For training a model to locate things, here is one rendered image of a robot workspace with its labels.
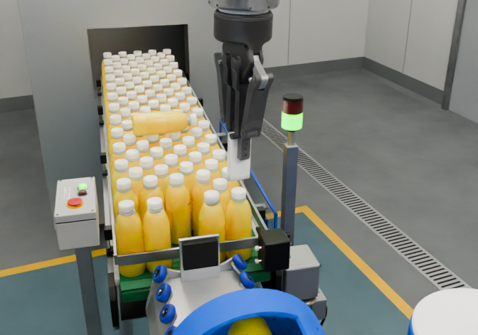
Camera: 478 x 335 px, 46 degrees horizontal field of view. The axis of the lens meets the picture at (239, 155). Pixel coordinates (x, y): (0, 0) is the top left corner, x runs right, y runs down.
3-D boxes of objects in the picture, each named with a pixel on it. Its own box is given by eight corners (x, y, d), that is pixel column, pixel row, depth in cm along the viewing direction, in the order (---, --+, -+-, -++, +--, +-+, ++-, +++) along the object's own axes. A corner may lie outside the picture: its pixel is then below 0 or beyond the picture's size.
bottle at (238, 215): (225, 262, 155) (224, 202, 147) (226, 247, 161) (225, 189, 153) (251, 262, 155) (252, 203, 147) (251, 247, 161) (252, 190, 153)
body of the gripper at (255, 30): (203, 4, 73) (202, 74, 77) (231, 16, 66) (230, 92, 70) (254, 1, 76) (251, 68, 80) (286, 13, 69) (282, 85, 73)
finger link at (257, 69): (254, 40, 73) (274, 48, 68) (253, 79, 75) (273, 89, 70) (237, 41, 72) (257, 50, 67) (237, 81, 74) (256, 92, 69)
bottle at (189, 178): (178, 231, 169) (175, 176, 161) (176, 219, 175) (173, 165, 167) (201, 229, 170) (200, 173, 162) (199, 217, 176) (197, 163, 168)
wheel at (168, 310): (159, 305, 129) (166, 308, 130) (156, 323, 126) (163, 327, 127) (171, 299, 126) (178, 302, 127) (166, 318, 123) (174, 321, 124)
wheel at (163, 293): (164, 294, 130) (171, 297, 131) (166, 278, 134) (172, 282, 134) (153, 303, 132) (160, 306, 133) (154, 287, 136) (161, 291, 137)
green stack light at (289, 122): (284, 131, 172) (285, 116, 169) (278, 124, 177) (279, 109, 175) (304, 129, 173) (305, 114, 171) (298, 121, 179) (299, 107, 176)
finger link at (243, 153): (247, 121, 77) (257, 129, 75) (246, 156, 79) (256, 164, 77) (237, 124, 77) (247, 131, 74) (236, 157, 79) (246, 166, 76)
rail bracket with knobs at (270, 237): (257, 278, 149) (257, 245, 144) (250, 262, 155) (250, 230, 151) (293, 273, 151) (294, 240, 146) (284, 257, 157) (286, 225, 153)
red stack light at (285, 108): (285, 116, 169) (286, 103, 168) (279, 109, 175) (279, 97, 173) (305, 114, 171) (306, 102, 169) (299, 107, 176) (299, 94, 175)
